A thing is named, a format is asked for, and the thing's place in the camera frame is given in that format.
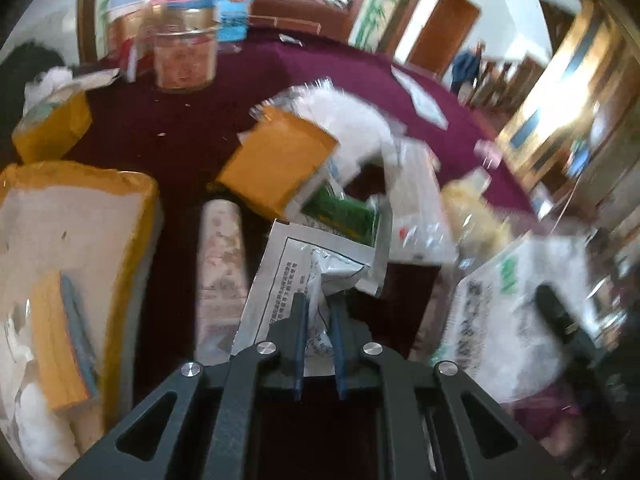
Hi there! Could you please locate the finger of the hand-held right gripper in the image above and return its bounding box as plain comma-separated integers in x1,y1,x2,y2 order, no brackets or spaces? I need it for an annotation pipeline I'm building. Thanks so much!
535,284,601,363

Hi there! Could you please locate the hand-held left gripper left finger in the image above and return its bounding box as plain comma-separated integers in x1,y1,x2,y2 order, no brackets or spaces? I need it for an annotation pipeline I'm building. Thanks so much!
60,294,308,480

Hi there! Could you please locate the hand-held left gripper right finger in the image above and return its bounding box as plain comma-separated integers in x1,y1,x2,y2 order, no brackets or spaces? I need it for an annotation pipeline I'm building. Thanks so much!
330,304,571,480

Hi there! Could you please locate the white bag with green print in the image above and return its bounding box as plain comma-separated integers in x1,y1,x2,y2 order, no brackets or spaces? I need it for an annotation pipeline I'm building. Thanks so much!
442,237,603,403

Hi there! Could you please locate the silver printed foil packet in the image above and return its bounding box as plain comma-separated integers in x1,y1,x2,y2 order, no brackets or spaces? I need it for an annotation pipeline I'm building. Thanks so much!
231,219,388,378

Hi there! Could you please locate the large yellow cardboard box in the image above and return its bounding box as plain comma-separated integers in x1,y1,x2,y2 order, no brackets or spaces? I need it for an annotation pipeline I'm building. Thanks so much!
0,161,163,466

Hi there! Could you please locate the rolled printed cloth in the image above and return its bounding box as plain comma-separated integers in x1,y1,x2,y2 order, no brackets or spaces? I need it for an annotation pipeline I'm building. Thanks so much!
195,199,252,363

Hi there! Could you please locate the pale yellow cloth pack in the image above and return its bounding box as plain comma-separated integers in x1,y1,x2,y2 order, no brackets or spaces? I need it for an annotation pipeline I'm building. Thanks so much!
442,169,511,258

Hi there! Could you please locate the green packet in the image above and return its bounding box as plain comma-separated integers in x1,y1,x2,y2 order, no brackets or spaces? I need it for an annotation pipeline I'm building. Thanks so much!
299,182,383,248

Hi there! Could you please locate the clear bag of white cloth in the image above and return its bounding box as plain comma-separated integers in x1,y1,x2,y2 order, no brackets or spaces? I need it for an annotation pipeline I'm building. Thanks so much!
382,137,458,265

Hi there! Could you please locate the yellow sponge packet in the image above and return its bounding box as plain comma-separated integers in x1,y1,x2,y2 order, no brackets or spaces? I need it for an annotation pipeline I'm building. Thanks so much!
214,106,342,222

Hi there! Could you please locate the yellow and blue sponge pack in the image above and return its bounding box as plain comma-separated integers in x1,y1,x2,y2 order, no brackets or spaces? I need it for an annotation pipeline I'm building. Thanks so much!
31,269,101,413

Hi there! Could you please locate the white fluffy cotton bag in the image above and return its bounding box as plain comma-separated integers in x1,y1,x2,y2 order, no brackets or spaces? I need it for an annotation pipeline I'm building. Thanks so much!
287,80,401,163

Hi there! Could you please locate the white paper sheet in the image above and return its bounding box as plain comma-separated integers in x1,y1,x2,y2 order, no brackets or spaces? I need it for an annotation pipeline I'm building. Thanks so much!
391,66,449,130

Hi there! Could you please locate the maroon tablecloth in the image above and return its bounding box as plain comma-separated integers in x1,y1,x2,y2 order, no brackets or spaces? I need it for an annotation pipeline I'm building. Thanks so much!
60,27,538,411

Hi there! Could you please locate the brown wooden door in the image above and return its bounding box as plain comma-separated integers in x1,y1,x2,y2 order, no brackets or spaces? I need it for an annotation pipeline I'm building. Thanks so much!
407,0,482,78

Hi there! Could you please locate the glass jar with red lid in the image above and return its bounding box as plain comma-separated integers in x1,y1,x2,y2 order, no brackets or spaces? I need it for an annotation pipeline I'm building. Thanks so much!
150,0,222,95

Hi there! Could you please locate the small yellow cardboard box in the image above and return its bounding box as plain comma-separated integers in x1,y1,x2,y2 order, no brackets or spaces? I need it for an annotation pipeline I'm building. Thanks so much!
12,85,94,165

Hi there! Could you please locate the blue label packet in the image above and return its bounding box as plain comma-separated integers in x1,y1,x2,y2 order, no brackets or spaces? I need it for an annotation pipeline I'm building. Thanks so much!
214,0,253,43

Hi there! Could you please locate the plastic jar with white lid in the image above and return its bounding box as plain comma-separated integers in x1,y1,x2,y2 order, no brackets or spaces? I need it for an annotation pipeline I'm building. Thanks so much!
105,0,151,58

